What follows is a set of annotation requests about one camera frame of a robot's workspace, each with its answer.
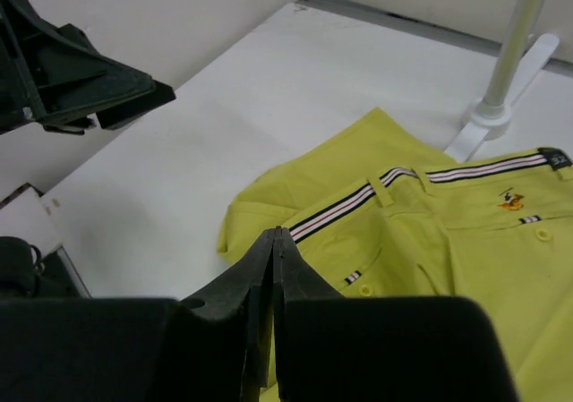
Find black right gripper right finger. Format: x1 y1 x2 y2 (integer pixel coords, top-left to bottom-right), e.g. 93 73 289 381
273 227 518 401

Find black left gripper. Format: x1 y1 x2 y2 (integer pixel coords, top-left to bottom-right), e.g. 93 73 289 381
1 0 175 135

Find yellow trousers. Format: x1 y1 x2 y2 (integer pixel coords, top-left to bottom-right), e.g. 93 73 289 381
217 109 572 401

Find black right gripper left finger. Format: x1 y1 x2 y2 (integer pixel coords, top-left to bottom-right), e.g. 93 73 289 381
1 230 274 401

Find white clothes rack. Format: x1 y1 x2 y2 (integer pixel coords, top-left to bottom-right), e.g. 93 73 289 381
445 0 560 162

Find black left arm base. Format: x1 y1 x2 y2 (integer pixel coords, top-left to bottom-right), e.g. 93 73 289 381
1 236 91 302

